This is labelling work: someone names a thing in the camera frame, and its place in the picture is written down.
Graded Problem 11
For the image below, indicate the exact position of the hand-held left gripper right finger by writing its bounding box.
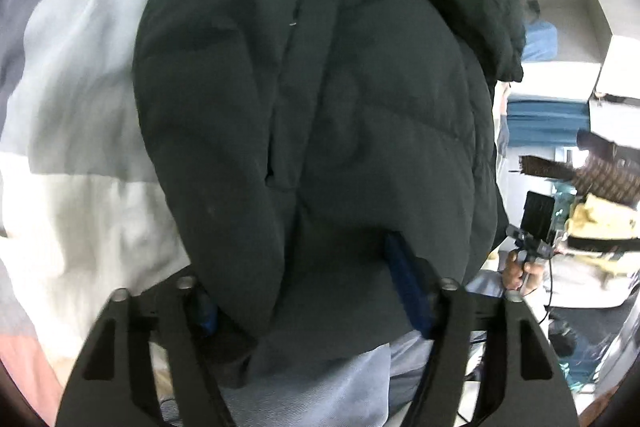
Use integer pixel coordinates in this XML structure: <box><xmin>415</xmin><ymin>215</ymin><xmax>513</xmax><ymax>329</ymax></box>
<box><xmin>384</xmin><ymin>231</ymin><xmax>581</xmax><ymax>427</ymax></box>

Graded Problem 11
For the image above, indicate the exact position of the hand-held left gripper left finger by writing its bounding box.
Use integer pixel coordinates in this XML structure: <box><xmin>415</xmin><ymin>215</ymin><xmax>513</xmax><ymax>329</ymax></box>
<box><xmin>54</xmin><ymin>274</ymin><xmax>236</xmax><ymax>427</ymax></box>

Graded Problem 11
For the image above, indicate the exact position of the black puffer jacket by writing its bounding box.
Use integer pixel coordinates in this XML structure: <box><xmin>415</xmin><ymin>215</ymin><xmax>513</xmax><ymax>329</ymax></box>
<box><xmin>132</xmin><ymin>0</ymin><xmax>526</xmax><ymax>390</ymax></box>

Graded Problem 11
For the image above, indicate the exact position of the person's right hand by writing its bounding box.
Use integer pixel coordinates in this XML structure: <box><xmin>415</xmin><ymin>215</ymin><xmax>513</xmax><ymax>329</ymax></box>
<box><xmin>502</xmin><ymin>251</ymin><xmax>545</xmax><ymax>299</ymax></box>

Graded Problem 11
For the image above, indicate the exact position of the pale yellow cloth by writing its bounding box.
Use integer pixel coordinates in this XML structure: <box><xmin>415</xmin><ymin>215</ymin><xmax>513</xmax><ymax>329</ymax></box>
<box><xmin>565</xmin><ymin>193</ymin><xmax>640</xmax><ymax>254</ymax></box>

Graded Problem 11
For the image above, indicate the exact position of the blue curtain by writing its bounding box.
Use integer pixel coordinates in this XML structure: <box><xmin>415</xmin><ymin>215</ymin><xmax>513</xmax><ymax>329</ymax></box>
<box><xmin>504</xmin><ymin>101</ymin><xmax>592</xmax><ymax>148</ymax></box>

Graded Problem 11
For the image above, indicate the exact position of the black object on floor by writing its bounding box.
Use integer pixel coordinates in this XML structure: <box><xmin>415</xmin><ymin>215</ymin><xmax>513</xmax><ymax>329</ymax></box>
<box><xmin>547</xmin><ymin>314</ymin><xmax>584</xmax><ymax>359</ymax></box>

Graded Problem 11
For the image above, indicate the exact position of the blue towel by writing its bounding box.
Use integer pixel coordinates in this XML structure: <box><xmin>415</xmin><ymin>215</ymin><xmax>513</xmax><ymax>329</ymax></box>
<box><xmin>520</xmin><ymin>19</ymin><xmax>559</xmax><ymax>64</ymax></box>

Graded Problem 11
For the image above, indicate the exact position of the patchwork checked blanket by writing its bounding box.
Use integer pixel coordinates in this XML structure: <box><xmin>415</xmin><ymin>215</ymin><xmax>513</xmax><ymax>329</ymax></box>
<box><xmin>0</xmin><ymin>0</ymin><xmax>201</xmax><ymax>427</ymax></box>

